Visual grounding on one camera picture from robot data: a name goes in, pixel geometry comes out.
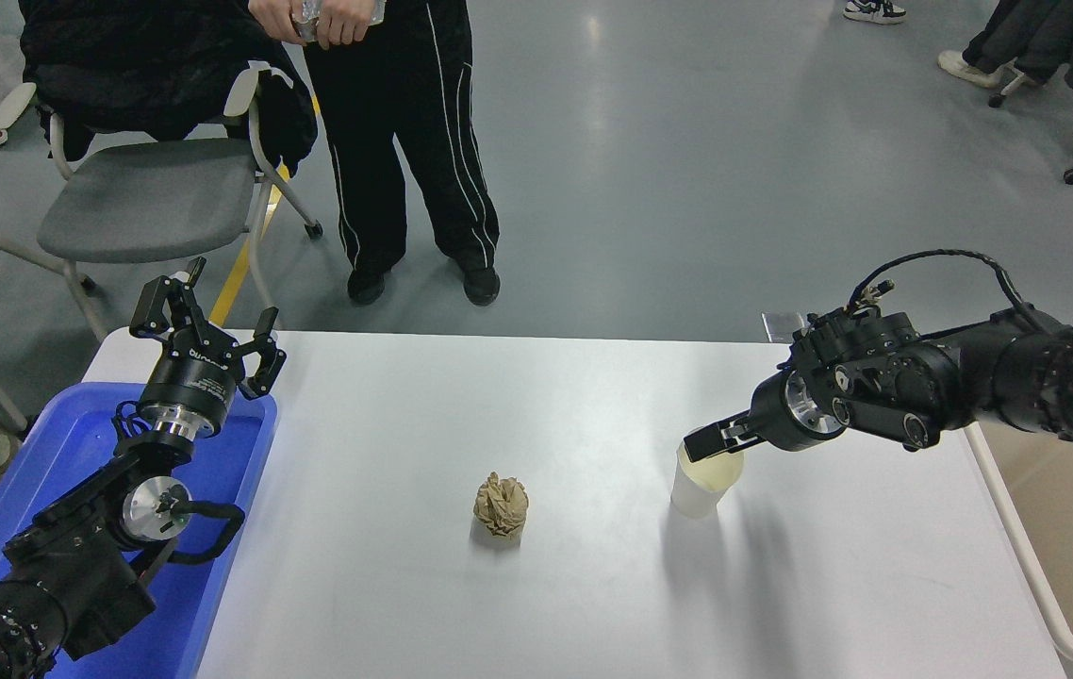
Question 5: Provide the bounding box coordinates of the person's right hand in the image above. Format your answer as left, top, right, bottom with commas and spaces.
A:
248, 0, 306, 45

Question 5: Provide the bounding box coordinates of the metal floor plate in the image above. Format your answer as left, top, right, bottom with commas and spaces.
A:
762, 311, 808, 344

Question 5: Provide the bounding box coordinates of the white paper cup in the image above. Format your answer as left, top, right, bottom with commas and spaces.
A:
669, 429, 745, 520

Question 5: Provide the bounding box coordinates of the person's left hand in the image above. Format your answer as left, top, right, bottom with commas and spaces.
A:
314, 0, 378, 51

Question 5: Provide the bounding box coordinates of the black jacket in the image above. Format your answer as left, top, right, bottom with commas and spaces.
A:
18, 0, 319, 177

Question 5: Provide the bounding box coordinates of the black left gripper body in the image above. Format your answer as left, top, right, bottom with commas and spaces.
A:
140, 336, 244, 423

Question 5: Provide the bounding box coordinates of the grey chair with white frame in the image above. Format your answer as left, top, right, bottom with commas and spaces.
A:
0, 61, 324, 342

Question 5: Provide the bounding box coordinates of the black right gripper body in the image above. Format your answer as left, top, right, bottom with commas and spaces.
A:
749, 370, 845, 453

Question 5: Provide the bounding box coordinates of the blue plastic tray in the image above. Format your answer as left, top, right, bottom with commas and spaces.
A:
0, 381, 278, 679

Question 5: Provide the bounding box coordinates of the crumpled tan paper ball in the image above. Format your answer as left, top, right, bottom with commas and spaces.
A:
472, 472, 530, 539

